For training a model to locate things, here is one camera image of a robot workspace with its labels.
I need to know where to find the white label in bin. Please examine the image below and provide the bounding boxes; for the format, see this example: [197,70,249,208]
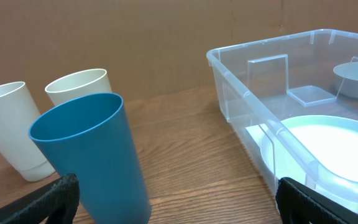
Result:
[246,124,270,145]

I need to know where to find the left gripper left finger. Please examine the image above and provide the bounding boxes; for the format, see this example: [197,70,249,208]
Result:
[0,174,80,224]

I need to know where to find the cream cup near bin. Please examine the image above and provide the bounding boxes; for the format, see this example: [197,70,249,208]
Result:
[45,68,112,106]

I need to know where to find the clear plastic storage bin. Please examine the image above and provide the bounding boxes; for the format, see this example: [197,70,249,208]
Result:
[206,29,358,215]

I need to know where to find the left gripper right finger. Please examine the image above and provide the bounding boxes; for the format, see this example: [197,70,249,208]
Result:
[275,177,358,224]

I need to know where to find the grey plate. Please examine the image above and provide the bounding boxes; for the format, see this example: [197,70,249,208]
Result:
[259,114,358,215]

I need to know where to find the blue cup near bin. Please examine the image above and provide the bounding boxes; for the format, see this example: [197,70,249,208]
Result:
[28,92,152,223]

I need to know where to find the cream cup far left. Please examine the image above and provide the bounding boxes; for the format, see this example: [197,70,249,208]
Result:
[0,82,55,182]

